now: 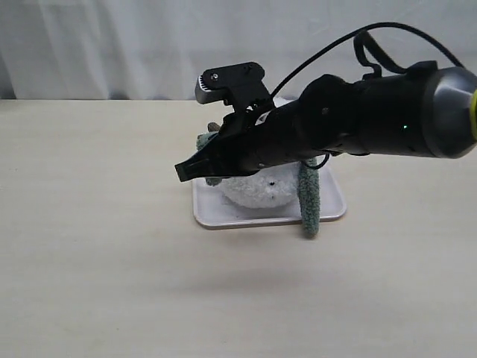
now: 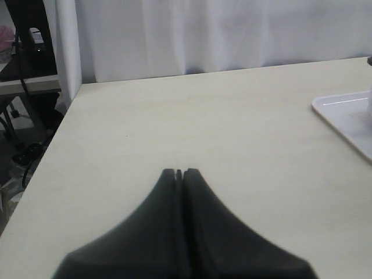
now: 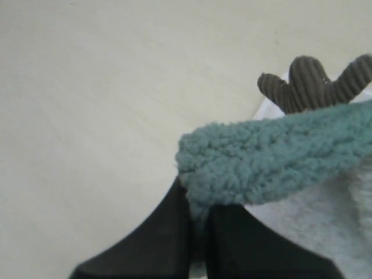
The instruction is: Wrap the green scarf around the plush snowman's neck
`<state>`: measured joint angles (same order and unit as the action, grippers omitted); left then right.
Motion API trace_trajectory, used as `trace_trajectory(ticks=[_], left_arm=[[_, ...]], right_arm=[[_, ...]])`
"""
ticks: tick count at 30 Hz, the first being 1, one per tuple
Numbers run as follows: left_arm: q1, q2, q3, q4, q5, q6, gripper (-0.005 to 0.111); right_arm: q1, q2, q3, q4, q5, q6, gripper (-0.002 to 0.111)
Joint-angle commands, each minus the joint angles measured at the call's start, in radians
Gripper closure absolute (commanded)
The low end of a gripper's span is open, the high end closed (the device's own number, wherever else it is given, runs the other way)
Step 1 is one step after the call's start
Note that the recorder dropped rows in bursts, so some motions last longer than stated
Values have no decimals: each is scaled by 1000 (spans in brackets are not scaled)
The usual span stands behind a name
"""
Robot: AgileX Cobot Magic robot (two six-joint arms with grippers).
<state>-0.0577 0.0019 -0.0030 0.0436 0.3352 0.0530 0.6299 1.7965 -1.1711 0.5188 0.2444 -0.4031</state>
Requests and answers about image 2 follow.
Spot black power strip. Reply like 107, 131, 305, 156
12, 143, 45, 166

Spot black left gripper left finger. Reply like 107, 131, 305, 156
54, 169, 186, 278

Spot grey side table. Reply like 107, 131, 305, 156
0, 49, 63, 148

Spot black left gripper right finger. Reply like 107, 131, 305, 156
181, 169, 317, 278

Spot black monitor stand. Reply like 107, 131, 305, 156
1, 0, 57, 81

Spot white plastic tray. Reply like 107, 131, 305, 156
312, 91, 371, 162

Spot pink cloth bundle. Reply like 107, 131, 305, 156
0, 25, 15, 63

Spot white plush snowman toy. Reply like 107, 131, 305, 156
366, 55, 372, 128

